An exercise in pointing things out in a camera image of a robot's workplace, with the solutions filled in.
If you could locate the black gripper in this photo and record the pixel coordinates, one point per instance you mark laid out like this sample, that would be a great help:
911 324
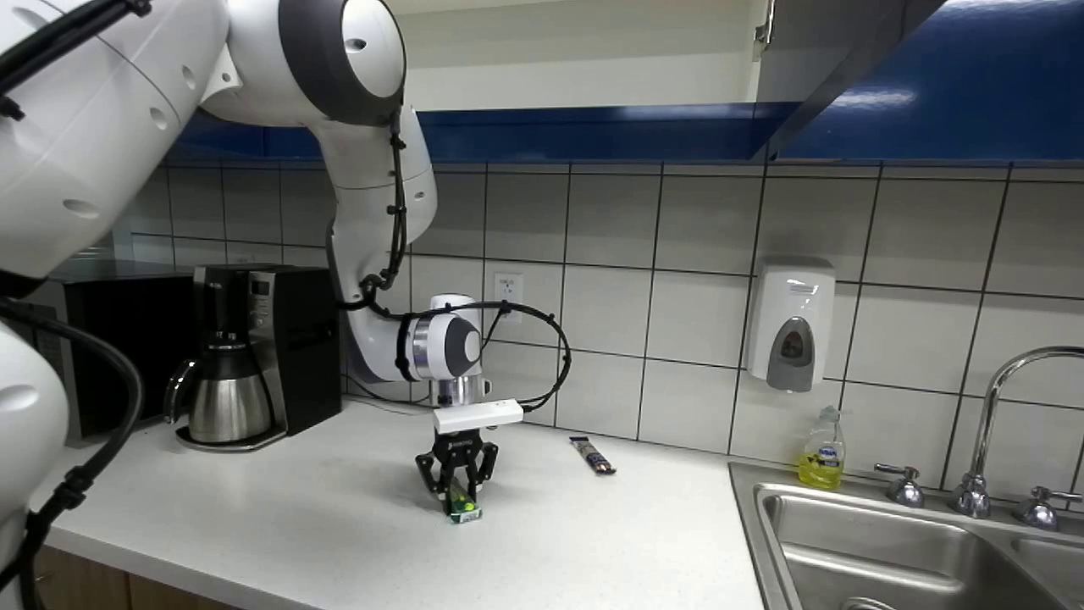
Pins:
460 451

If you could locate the green snack bar packet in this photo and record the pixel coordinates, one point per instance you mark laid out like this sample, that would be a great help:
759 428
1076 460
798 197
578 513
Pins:
461 506

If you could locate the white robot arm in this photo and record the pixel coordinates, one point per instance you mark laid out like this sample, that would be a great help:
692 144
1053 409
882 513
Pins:
101 98

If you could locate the wooden lower cabinet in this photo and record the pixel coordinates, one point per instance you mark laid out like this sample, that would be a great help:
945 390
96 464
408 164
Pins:
78 585

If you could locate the open cabinet door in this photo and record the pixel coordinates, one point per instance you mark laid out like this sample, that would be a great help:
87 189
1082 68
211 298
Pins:
810 53

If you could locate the blue upper cabinet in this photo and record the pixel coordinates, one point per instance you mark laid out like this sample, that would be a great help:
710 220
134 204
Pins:
629 80

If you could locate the black coffee maker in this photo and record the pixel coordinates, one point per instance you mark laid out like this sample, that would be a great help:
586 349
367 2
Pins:
291 324

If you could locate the steel coffee carafe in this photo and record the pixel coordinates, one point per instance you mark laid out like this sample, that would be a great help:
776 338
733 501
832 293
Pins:
220 393

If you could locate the black microwave oven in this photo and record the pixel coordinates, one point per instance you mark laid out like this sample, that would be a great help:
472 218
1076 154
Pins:
149 321

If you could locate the white soap dispenser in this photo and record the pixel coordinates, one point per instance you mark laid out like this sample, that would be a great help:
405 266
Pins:
789 328

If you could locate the yellow dish soap bottle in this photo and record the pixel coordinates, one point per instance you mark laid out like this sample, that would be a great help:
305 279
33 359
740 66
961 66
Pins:
821 460

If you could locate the stainless steel sink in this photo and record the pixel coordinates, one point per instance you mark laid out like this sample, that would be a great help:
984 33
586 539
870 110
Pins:
856 550

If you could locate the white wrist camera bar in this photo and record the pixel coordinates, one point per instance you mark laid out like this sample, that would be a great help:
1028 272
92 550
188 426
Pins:
477 415

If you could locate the white wall outlet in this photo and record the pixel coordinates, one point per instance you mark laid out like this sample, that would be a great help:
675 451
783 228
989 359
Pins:
505 285

